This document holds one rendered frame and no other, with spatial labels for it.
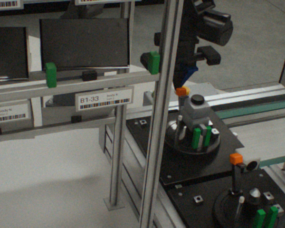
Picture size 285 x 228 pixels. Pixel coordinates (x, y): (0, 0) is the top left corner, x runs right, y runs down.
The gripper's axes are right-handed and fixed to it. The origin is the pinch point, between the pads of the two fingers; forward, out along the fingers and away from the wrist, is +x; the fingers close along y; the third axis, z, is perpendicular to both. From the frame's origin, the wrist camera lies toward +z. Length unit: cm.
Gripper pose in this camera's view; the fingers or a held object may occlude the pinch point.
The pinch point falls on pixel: (178, 77)
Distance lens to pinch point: 112.2
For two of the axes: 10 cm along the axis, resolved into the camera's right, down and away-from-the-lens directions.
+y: -9.3, 1.5, -3.4
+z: -3.7, -5.5, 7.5
